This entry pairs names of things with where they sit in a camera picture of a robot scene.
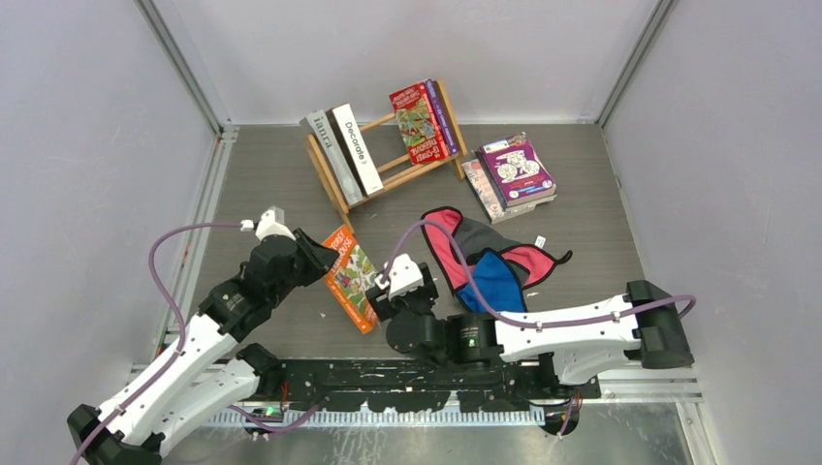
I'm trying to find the blue oven mitt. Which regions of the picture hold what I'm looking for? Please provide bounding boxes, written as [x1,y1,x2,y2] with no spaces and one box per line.
[457,250,527,313]

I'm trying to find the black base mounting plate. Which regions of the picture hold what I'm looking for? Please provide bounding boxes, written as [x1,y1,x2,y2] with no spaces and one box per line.
[248,358,601,413]

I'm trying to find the grey Iantra book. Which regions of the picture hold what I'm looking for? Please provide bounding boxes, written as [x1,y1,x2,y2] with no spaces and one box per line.
[300,110,364,205]

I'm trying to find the white Decorate Furniture book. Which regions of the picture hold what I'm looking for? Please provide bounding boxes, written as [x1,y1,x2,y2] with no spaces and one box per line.
[330,104,384,197]

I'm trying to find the wooden book rack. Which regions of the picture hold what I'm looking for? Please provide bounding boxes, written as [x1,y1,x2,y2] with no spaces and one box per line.
[302,78,467,233]

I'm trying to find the red white illustrated book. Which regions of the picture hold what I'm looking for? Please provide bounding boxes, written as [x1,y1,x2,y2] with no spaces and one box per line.
[390,81,451,165]

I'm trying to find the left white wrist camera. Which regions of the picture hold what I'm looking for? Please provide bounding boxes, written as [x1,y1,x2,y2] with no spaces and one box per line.
[240,206,296,242]

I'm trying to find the red grey cloth bib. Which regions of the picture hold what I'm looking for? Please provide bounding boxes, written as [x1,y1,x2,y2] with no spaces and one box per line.
[422,206,573,293]

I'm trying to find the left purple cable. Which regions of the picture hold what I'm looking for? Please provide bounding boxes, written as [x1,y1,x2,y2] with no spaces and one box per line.
[69,222,323,465]

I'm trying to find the orange 78-Storey Treehouse book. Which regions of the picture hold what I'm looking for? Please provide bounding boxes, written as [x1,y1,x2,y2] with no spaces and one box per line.
[323,225,377,334]

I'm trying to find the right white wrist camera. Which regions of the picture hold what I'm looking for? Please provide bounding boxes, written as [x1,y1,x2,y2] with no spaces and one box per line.
[375,254,424,299]

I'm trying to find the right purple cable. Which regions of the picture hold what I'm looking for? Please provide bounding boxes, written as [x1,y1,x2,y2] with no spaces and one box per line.
[378,219,697,439]

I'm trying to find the purple cable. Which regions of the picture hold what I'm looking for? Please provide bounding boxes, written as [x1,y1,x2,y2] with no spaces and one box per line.
[378,219,697,439]
[69,222,323,465]

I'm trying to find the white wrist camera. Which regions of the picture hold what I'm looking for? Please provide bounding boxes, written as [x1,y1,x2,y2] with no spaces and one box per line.
[240,206,296,242]
[375,254,424,299]

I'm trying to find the purple illustrated book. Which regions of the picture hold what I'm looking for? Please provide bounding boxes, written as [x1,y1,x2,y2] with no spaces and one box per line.
[475,132,556,208]

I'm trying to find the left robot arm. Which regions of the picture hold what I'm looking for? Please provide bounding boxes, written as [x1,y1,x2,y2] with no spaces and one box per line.
[67,224,339,464]

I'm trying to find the slotted cable duct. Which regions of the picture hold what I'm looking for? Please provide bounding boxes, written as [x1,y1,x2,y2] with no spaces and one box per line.
[194,404,546,428]

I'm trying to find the purple 52-Storey Treehouse book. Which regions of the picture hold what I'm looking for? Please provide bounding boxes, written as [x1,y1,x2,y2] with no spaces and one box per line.
[424,78,458,155]

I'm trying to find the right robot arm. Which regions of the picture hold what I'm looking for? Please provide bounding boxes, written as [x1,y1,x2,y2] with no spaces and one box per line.
[365,280,694,398]

